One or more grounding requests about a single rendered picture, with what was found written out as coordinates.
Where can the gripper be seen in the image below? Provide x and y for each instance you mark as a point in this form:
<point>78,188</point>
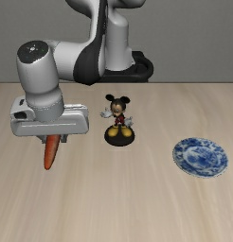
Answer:
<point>71,121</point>

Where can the orange carrot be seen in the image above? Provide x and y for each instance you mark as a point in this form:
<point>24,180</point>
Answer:
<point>51,152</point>

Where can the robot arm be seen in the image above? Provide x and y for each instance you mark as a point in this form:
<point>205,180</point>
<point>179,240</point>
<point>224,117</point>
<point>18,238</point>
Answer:
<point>90,53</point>

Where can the blue and white plate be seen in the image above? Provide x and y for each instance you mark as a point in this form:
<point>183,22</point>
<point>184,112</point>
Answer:
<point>200,157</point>

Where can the small toy figure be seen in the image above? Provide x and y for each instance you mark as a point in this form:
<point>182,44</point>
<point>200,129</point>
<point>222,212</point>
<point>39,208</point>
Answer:
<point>119,119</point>

